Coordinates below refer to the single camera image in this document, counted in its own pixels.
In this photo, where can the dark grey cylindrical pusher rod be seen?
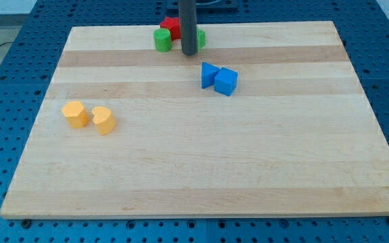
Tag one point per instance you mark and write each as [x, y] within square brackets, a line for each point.
[188, 26]

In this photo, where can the green star block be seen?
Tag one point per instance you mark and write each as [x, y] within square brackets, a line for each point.
[201, 39]

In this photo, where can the red star block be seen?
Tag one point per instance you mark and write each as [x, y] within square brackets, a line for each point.
[173, 25]

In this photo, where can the green cylinder block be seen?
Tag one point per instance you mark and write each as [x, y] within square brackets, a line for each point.
[162, 39]

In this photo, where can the blue triangle block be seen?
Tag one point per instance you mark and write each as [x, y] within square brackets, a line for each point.
[208, 73]

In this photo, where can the blue cube block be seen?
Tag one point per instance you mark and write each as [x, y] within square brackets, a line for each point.
[225, 81]

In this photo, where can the light wooden board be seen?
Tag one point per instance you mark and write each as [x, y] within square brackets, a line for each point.
[297, 137]

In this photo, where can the yellow heart block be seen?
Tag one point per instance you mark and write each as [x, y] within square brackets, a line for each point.
[103, 120]

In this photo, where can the yellow hexagon block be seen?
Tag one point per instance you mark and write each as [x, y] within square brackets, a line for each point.
[75, 114]

